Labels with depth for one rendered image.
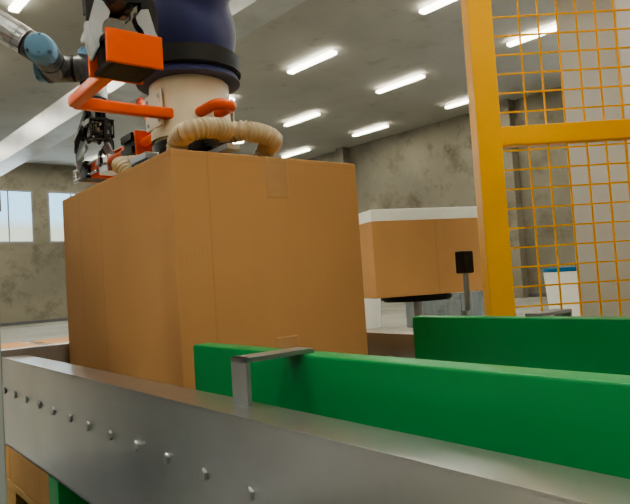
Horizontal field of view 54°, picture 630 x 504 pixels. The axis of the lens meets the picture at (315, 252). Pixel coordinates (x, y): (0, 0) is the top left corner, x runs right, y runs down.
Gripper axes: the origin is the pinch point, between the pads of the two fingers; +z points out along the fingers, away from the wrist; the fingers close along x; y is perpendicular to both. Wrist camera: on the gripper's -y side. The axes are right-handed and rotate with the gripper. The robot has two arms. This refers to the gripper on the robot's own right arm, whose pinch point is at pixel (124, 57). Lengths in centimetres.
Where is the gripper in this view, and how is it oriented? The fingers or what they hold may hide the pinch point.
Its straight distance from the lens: 103.9
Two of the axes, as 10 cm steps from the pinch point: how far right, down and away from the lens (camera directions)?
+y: -6.1, 0.8, 7.9
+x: -7.9, 0.2, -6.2
